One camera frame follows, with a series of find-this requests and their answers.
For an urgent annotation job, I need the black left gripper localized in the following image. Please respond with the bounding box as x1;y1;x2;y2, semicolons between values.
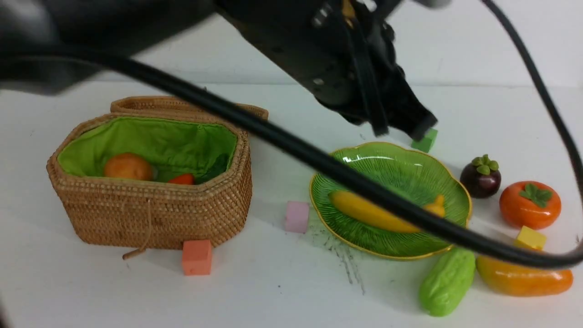
215;0;438;141

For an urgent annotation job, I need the yellow plastic banana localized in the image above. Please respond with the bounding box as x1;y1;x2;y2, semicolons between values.
327;190;421;233

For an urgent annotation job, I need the purple plastic mangosteen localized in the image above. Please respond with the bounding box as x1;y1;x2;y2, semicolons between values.
460;154;501;199

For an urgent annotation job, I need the orange plastic persimmon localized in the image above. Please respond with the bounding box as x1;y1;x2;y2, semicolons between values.
498;181;562;230

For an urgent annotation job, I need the green plastic bitter gourd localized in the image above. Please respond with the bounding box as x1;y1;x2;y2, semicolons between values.
418;248;476;317

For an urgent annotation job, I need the orange plastic carrot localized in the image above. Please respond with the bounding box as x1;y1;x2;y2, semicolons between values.
167;174;195;185

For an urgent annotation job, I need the orange yellow plastic mango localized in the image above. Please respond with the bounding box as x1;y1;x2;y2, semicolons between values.
476;256;574;297

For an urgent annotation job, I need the brown plastic potato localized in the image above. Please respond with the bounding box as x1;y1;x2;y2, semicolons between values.
103;152;154;181

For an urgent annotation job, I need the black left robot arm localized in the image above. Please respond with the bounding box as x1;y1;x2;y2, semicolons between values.
1;0;425;135

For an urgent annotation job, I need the green foam cube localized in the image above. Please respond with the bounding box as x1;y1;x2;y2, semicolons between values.
410;128;439;153

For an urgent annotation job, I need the green glass plate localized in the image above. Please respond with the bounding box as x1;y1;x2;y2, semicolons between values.
308;142;473;260

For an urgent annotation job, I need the pink foam cube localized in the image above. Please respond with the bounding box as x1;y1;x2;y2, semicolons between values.
285;201;310;233

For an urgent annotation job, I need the yellow foam cube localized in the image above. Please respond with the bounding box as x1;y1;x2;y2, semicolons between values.
513;226;547;251

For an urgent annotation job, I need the orange foam cube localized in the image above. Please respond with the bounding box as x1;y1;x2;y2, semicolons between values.
181;240;213;276

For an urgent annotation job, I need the black cable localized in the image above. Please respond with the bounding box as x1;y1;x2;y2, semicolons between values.
0;0;583;269

